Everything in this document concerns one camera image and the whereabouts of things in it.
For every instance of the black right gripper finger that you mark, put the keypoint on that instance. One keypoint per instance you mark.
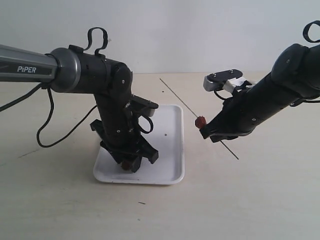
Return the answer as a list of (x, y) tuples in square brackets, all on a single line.
[(230, 136), (217, 127)]

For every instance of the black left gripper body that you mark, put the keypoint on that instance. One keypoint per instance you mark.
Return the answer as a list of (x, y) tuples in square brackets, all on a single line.
[(121, 130)]

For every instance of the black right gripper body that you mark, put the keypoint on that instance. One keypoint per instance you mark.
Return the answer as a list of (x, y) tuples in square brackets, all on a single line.
[(245, 110)]

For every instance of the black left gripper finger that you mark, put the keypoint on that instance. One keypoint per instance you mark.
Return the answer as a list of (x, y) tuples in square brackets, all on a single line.
[(151, 154), (135, 159)]

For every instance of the red berry bottom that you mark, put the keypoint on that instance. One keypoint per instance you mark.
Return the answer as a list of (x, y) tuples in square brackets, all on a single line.
[(127, 165)]

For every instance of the red berry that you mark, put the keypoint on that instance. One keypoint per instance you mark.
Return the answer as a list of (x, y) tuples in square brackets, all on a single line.
[(127, 165), (200, 122)]

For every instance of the red berry top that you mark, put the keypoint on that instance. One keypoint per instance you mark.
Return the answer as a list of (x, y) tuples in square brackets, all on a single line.
[(200, 122)]

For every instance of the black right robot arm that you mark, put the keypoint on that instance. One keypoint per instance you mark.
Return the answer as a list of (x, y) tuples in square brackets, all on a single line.
[(294, 79)]

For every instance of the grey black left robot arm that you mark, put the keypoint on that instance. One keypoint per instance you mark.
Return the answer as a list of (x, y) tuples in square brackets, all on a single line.
[(71, 70)]

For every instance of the white rectangular plastic tray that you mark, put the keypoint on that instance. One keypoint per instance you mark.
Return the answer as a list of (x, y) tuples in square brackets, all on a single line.
[(167, 137)]

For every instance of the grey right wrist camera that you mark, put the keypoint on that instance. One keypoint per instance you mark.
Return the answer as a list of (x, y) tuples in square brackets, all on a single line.
[(228, 80)]

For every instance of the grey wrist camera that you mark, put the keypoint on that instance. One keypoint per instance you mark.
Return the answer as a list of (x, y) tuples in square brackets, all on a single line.
[(142, 106), (228, 80)]

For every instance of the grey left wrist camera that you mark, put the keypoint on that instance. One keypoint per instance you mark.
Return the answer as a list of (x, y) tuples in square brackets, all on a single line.
[(142, 106)]

